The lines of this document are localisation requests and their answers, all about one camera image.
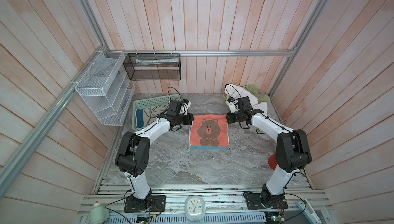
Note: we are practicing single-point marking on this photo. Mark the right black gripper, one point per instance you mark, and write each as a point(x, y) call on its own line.
point(229, 116)

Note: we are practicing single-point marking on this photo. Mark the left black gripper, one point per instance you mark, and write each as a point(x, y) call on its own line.
point(189, 121)

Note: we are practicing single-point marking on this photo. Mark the light green plastic basket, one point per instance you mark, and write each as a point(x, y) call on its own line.
point(250, 90)

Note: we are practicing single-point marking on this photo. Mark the plain white towel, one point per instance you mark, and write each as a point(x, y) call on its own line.
point(263, 106)

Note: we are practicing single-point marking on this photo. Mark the brown towel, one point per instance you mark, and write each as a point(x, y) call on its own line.
point(209, 132)

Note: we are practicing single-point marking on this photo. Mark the blue Doraemon towel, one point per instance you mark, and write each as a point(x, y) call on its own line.
point(146, 116)

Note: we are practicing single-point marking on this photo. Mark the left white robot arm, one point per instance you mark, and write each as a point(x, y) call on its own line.
point(133, 153)

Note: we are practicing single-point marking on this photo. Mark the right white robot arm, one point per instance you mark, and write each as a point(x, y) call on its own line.
point(292, 150)

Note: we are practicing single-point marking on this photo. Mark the black white stapler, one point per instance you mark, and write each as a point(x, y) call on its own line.
point(259, 132)

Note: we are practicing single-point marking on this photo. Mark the mint green plastic basket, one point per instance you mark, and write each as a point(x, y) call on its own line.
point(144, 103)

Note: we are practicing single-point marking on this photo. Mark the red pen holder cup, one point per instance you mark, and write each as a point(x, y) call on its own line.
point(272, 161)

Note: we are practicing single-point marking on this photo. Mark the white analog clock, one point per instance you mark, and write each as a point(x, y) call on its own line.
point(195, 209)

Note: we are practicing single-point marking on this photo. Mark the green circuit board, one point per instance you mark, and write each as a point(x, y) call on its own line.
point(273, 218)

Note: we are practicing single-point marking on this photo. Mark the white green bottle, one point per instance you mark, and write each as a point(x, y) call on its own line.
point(99, 214)

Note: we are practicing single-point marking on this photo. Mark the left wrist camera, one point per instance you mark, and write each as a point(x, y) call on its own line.
point(185, 106)

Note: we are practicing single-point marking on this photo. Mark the black wire mesh basket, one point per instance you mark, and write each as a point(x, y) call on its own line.
point(153, 66)

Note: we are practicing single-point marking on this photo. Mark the white wire mesh shelf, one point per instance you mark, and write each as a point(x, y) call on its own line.
point(106, 88)

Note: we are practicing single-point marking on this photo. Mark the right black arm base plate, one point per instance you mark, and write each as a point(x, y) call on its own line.
point(252, 201)

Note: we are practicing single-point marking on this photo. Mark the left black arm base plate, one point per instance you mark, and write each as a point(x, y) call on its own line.
point(154, 203)

